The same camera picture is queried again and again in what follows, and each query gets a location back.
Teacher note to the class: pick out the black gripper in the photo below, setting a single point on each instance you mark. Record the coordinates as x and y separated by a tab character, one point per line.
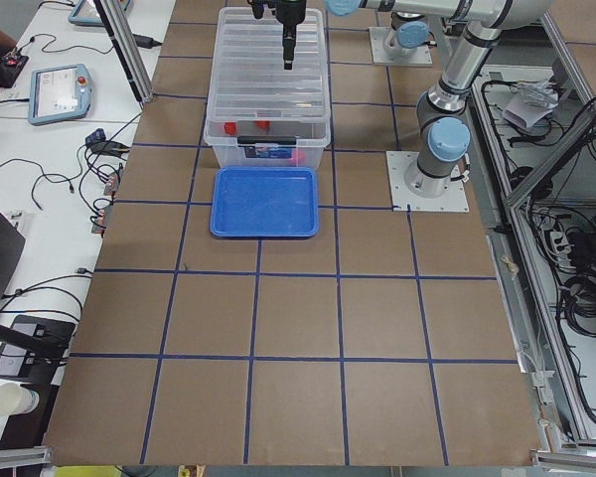
291	12

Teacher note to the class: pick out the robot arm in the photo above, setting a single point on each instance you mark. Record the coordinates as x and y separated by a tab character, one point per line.
411	39
445	137

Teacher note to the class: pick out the clear plastic storage box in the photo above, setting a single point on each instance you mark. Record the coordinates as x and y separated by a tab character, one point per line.
312	138

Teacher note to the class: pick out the blue plastic tray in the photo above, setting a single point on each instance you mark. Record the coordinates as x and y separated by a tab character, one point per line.
265	202

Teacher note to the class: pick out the black power adapter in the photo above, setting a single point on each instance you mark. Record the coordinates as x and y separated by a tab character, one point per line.
146	42

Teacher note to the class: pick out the teach pendant far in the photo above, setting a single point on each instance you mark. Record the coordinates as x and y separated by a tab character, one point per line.
84	14

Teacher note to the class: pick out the teach pendant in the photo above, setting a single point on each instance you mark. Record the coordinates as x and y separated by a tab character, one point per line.
84	14
59	94

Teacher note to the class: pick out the teach pendant near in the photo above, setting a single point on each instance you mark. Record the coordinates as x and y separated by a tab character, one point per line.
59	94

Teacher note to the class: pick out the white paper cup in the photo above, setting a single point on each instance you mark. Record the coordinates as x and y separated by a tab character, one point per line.
15	400

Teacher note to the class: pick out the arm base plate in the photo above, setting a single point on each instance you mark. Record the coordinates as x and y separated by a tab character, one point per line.
412	191
381	53

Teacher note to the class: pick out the black box latch handle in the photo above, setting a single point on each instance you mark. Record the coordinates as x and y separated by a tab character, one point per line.
278	141

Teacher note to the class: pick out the aluminium frame post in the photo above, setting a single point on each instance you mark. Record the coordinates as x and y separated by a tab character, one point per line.
121	37

